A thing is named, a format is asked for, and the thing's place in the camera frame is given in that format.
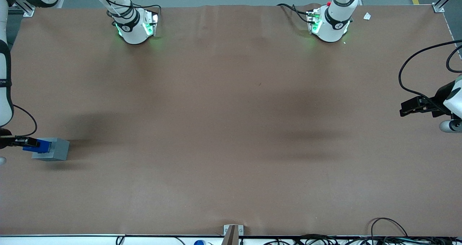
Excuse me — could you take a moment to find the black arm base cable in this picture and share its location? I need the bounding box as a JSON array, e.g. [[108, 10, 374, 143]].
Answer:
[[87, 0, 162, 18], [276, 3, 313, 24]]

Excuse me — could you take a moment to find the black right arm base cable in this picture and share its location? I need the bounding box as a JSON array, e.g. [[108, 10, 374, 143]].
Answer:
[[87, 0, 162, 18]]

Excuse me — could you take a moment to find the long black left wrist cable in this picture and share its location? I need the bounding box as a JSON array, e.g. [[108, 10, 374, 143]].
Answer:
[[398, 39, 462, 106]]

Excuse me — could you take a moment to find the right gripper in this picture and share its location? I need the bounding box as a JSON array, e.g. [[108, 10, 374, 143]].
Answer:
[[0, 128, 40, 150]]

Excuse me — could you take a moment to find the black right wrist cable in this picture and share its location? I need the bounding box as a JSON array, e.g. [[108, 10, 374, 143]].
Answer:
[[12, 104, 38, 139]]

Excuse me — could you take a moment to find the black left arm base cable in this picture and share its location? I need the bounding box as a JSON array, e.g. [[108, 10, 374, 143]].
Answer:
[[276, 3, 313, 24]]

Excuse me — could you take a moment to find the black looped cable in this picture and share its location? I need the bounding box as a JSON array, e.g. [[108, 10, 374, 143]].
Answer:
[[370, 217, 409, 238]]

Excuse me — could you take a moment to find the brown paper table cover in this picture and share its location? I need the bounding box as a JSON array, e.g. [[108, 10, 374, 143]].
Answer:
[[0, 3, 462, 237]]

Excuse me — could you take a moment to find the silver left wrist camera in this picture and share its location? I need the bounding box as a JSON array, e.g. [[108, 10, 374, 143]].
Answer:
[[439, 119, 462, 134]]

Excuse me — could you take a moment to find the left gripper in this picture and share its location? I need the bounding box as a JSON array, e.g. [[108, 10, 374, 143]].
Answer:
[[399, 80, 462, 118]]

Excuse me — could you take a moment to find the blue plastic part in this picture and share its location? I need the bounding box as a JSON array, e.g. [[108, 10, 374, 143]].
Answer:
[[22, 139, 53, 154]]

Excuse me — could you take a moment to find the gray square base block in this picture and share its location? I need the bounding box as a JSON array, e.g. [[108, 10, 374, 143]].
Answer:
[[31, 137, 70, 162]]

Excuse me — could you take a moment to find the metal bracket with wooden post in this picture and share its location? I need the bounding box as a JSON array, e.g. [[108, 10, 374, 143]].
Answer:
[[223, 224, 244, 245]]

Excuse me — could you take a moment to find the black tangled cable bundle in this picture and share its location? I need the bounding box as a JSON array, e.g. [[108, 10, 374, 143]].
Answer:
[[263, 233, 462, 245]]

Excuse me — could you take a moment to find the short black left wrist cable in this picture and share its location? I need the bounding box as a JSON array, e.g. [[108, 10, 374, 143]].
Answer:
[[446, 44, 462, 73]]

